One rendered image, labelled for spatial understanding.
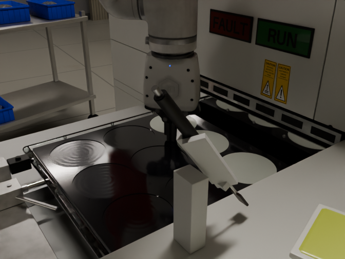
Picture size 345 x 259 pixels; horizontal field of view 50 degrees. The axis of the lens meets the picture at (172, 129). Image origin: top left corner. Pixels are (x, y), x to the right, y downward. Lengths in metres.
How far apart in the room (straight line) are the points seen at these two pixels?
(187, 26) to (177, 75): 0.08
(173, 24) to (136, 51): 0.48
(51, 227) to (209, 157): 0.39
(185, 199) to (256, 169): 0.31
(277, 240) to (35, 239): 0.32
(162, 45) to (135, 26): 0.45
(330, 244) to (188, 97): 0.40
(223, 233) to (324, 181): 0.17
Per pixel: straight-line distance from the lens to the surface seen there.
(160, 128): 0.77
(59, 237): 0.64
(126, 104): 1.21
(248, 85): 0.75
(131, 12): 0.63
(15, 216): 0.61
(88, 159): 0.68
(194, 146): 0.32
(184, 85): 0.65
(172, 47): 0.62
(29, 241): 0.56
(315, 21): 0.64
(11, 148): 0.93
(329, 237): 0.33
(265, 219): 0.44
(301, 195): 0.49
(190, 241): 0.38
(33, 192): 0.71
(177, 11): 0.61
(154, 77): 0.65
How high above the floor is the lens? 1.24
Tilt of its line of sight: 27 degrees down
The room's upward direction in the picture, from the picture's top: straight up
